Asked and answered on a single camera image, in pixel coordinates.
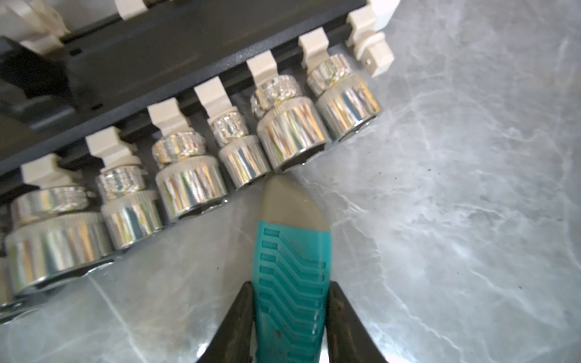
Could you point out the socket set on black rail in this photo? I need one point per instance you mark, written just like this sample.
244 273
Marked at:
156 113

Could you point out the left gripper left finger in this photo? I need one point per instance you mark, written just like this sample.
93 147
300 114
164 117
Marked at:
232 341

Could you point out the teal utility knife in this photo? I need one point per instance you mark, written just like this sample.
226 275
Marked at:
291 273

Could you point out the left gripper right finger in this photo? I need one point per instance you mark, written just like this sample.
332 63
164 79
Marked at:
348 340

